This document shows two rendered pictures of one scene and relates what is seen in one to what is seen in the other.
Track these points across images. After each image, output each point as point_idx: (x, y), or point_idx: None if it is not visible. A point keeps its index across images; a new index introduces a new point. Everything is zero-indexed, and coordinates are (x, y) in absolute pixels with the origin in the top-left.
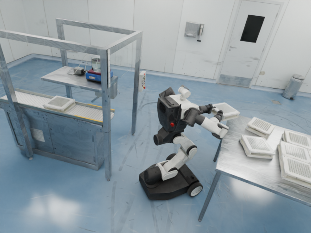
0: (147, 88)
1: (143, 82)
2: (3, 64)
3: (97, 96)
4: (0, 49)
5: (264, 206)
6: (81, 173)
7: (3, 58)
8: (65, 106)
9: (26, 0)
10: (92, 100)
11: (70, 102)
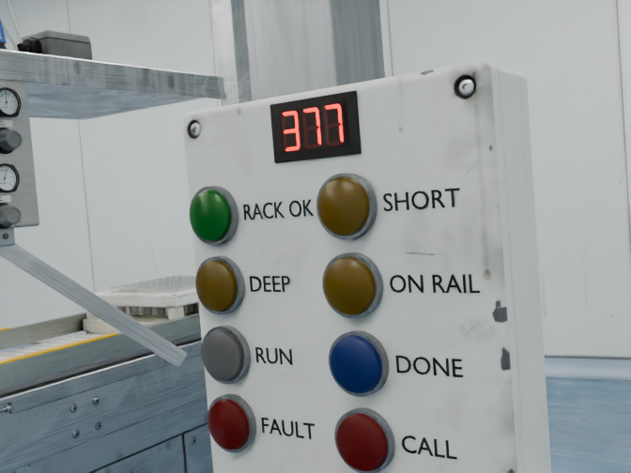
0: None
1: (324, 384)
2: (227, 95)
3: (34, 266)
4: (226, 37)
5: None
6: None
7: (231, 71)
8: (102, 295)
9: None
10: (156, 333)
11: (145, 295)
